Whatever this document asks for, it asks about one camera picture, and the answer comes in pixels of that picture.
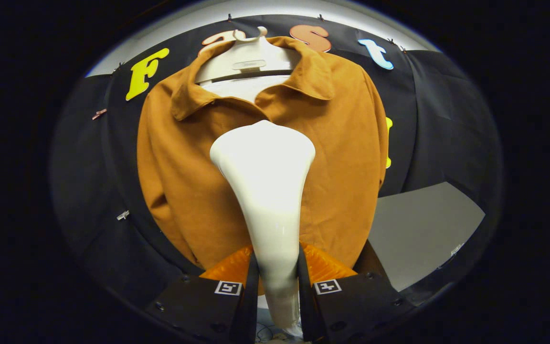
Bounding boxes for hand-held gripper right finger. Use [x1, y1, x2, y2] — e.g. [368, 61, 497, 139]
[296, 241, 417, 343]

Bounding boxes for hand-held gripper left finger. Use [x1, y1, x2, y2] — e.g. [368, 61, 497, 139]
[143, 244, 260, 344]

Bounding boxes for brown button-up shirt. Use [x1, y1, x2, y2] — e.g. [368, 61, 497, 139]
[136, 35, 390, 271]

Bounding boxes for grey table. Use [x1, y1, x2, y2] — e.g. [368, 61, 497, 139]
[368, 181, 487, 292]

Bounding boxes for black backdrop cloth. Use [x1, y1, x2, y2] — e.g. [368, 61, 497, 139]
[50, 14, 504, 316]

